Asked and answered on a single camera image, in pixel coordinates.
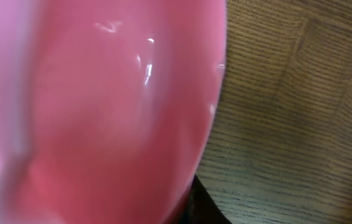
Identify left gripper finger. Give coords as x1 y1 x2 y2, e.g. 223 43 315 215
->
178 175 231 224

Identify pink scoop blue handle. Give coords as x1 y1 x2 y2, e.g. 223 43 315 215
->
0 0 227 223

